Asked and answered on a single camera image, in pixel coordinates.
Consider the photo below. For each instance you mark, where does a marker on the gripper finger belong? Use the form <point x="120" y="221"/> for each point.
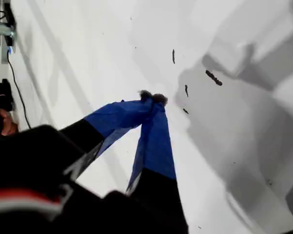
<point x="112" y="119"/>
<point x="156" y="158"/>

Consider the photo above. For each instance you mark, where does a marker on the person's hand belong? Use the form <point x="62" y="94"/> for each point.
<point x="8" y="125"/>

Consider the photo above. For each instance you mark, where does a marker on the dark debris fleck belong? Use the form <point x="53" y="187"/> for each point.
<point x="213" y="78"/>
<point x="186" y="90"/>
<point x="185" y="111"/>
<point x="173" y="56"/>

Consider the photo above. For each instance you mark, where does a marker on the metal table bracket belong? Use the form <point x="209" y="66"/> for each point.
<point x="1" y="30"/>

